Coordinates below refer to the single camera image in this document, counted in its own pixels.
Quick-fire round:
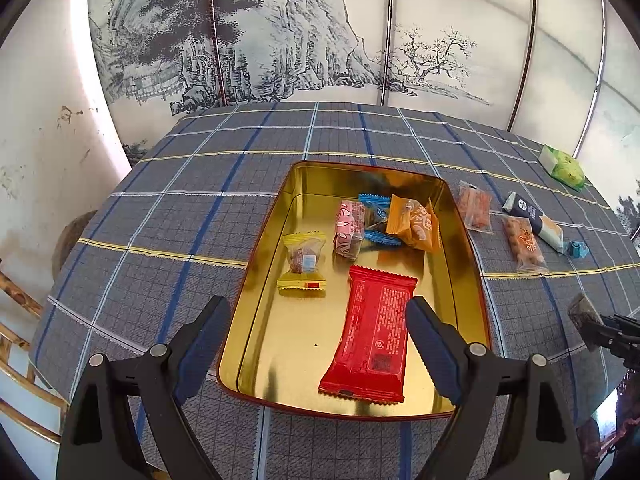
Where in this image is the clear packet of round cookies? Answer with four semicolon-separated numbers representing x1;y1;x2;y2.
501;215;550;277

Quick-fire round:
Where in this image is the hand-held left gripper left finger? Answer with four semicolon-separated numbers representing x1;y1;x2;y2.
56;295;232;480

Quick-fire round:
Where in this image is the navy and orange snack packet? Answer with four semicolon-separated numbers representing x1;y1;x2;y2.
501;191;565;253

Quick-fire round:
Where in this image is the grey-brown snack packet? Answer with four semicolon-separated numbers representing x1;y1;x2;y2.
567;292;606;338

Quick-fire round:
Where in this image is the blue twisted candy wrapper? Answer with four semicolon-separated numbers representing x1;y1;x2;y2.
357;192;403;247

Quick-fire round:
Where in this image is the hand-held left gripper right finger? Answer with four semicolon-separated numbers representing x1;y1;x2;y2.
405;296;586;480

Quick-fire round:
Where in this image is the pink snack packet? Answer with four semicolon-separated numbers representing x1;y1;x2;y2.
332;199;368;261

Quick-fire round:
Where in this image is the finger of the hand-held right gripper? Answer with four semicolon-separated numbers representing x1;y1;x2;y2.
600;314;640;336
582;322;640;358

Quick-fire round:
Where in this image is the yellow snack packet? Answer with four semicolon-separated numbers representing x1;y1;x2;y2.
276;232;328;297

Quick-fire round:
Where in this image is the ink landscape folding screen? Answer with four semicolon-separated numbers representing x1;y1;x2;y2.
87;0;640;241

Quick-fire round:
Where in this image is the bamboo chair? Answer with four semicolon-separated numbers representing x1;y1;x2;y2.
0;257;71;446

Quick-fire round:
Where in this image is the clear packet of orange snacks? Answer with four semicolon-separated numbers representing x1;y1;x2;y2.
457;181;495;235

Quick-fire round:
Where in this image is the red and gold tin box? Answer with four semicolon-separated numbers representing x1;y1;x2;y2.
216;161;493;422

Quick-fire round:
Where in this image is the green tissue pack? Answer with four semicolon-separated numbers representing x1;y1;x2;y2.
538;144;586;192

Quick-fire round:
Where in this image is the dark red patterned cloth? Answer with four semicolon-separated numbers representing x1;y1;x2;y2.
617;372;640;413

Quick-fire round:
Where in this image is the red snack packet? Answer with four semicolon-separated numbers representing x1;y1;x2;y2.
318;265;418;405

